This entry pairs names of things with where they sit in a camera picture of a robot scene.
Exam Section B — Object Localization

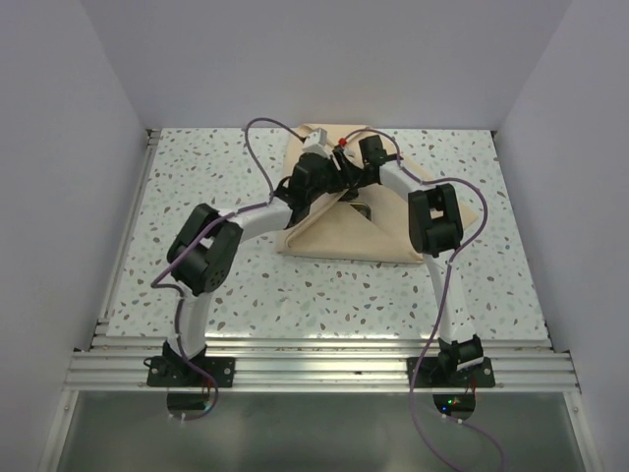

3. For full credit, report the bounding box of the beige cloth wrap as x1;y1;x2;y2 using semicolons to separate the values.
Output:
274;122;479;267

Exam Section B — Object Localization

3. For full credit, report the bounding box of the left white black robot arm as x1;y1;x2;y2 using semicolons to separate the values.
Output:
153;149;352;386

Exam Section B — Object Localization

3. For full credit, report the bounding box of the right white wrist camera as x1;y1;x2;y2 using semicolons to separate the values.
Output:
332;138;355;160

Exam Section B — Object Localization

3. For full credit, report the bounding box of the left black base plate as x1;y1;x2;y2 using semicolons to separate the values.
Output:
143;355;236;388

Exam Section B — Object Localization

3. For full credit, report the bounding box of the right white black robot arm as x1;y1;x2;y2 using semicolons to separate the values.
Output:
350;135;484;386

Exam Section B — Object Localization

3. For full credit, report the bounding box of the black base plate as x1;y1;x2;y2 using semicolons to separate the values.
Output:
414;357;496;388
143;355;236;388

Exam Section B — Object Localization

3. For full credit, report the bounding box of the stainless steel tray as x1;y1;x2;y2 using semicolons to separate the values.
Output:
350;202;372;220

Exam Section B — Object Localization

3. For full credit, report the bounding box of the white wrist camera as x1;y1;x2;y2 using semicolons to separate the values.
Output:
302;128;328;158
332;138;355;160

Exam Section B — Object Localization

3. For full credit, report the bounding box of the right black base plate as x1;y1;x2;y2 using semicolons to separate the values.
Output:
414;357;496;388

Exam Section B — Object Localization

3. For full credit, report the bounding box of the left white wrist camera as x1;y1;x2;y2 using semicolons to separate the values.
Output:
302;128;328;158

